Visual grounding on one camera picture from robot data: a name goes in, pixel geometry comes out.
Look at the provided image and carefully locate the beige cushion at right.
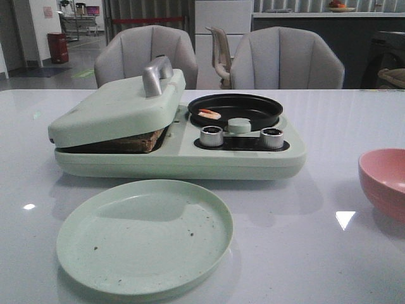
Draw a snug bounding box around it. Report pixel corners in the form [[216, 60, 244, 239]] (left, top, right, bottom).
[[377, 68, 404, 89]]

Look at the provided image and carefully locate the dark counter with white top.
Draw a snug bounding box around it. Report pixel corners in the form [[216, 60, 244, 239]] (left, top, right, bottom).
[[252, 12, 404, 89]]

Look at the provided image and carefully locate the white cabinet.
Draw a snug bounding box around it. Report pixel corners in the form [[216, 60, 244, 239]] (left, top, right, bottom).
[[195, 1, 253, 90]]

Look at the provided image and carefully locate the background desk with monitor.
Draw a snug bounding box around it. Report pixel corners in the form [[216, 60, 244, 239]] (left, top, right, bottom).
[[57, 1, 104, 42]]

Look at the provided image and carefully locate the mint green hinged lid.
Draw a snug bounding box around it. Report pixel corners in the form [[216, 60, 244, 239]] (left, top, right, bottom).
[[48, 68, 185, 148]]

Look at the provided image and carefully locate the left silver control knob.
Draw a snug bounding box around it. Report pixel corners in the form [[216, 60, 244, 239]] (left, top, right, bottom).
[[199, 125, 223, 147]]

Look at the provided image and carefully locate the black round frying pan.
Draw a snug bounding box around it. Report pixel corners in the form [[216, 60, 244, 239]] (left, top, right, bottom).
[[188, 93, 283, 131]]

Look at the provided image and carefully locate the black appliance at right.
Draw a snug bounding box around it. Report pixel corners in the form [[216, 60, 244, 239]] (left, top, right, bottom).
[[360, 31, 404, 89]]

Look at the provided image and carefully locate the right grey upholstered chair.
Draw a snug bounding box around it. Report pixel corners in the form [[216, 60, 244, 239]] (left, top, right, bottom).
[[230, 27, 345, 89]]

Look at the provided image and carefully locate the bread slice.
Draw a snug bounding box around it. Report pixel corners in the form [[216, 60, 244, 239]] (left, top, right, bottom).
[[88, 127, 167, 153]]

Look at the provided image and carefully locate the left grey upholstered chair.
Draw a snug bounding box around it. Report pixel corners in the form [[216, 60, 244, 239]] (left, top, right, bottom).
[[94, 25, 198, 89]]

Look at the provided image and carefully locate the mint green breakfast maker base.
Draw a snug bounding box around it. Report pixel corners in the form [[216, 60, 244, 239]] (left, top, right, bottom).
[[54, 105, 306, 180]]

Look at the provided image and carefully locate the grey upholstered chair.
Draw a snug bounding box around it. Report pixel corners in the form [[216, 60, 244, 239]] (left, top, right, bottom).
[[94, 25, 198, 89], [230, 27, 345, 89]]

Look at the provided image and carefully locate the silver control knob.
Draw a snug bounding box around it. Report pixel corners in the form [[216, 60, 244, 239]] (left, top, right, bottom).
[[199, 125, 223, 147], [259, 127, 284, 149]]

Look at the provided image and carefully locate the mint green round plate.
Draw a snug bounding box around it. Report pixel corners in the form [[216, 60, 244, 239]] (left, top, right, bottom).
[[56, 179, 234, 301]]

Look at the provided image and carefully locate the beige office chair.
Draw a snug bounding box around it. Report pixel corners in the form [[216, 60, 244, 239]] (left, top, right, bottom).
[[206, 27, 232, 89]]

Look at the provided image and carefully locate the red barrier tape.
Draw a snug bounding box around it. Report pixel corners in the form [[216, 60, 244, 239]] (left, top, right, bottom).
[[112, 16, 185, 24]]

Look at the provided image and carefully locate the red trash bin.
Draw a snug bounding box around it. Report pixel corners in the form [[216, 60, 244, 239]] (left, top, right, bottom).
[[47, 32, 69, 63]]

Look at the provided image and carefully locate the pink bowl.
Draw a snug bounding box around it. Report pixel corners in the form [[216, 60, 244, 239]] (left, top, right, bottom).
[[358, 148, 404, 223]]

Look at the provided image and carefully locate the fruit plate on counter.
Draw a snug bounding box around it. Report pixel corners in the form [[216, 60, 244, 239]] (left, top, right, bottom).
[[327, 0, 356, 13]]

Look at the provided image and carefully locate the right silver control knob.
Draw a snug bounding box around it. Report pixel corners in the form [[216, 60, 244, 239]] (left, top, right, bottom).
[[259, 127, 284, 149]]

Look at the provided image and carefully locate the shrimp piece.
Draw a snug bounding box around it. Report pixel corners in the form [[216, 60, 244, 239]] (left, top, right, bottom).
[[198, 109, 221, 120]]

